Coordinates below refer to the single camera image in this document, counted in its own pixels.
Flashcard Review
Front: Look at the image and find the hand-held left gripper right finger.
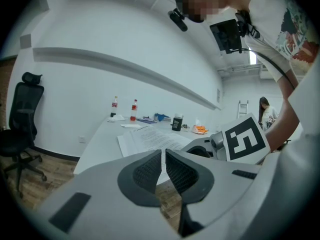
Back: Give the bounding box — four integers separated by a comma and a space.
165, 148, 263, 238

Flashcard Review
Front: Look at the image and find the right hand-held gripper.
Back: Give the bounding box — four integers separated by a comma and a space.
181, 112, 272, 165

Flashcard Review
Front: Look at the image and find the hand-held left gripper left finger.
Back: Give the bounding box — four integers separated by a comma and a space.
32, 149, 176, 240

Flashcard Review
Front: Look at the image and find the white paperback book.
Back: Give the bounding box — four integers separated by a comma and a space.
117, 124, 194, 183

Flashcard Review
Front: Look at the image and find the person's right forearm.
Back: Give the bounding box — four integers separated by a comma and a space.
264, 97, 301, 153

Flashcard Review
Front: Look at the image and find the orange tissue packet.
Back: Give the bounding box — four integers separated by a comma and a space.
191, 118, 210, 136

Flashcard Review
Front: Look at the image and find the black jar white lid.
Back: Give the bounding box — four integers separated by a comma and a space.
171, 113, 185, 132

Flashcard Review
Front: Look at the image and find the blue cloth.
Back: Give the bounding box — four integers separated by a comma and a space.
154, 112, 174, 122

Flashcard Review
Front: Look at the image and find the white ladder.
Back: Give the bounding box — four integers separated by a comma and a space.
237, 99, 249, 120

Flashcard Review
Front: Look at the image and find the white table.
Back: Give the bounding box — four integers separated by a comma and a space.
73, 115, 226, 185

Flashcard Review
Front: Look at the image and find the clear bottle red drink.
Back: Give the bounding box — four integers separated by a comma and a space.
130, 99, 139, 122

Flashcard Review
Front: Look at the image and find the clear bottle dark drink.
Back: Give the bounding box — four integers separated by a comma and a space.
110, 95, 119, 118

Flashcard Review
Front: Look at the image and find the black chest-mounted screen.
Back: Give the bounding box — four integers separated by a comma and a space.
209, 18, 244, 55

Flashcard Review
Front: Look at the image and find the black office chair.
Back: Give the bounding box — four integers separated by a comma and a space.
0, 71, 48, 199

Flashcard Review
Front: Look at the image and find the person's white printed t-shirt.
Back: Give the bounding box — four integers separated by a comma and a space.
224, 0, 320, 85

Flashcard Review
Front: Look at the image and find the black cable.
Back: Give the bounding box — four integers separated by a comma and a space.
249, 47, 298, 90

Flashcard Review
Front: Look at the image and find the black head-mounted camera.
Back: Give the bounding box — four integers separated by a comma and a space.
167, 7, 189, 33

